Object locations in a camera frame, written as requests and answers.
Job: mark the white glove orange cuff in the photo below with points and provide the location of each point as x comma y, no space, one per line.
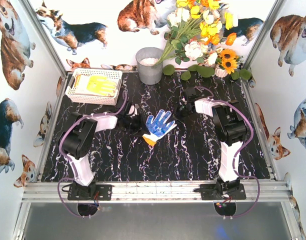
158,126
95,85

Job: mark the small sunflower pot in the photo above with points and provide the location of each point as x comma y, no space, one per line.
229,64

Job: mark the aluminium front rail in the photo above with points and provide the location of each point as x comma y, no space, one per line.
154,191

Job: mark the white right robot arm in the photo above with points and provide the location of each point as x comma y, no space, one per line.
229,123

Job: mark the artificial flower bouquet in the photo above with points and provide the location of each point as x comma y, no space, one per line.
197,29

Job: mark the grey metal bucket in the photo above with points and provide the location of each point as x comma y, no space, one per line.
149,68

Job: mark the white glove orange cuff top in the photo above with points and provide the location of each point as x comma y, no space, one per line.
158,126

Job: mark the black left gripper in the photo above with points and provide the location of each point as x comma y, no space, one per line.
137,120

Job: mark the white plastic storage basket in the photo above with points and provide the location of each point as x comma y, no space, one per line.
114,75

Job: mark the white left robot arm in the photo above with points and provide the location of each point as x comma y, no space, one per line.
77,136

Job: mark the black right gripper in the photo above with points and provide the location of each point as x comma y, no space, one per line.
182,110

